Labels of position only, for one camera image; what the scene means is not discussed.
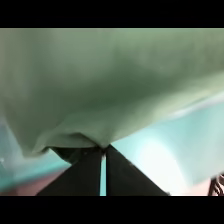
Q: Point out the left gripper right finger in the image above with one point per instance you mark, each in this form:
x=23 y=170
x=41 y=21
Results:
x=128 y=178

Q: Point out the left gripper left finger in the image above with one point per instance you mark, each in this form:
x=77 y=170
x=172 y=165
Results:
x=80 y=178

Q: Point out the green garment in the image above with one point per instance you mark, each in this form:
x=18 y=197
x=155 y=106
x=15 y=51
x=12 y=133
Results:
x=100 y=86

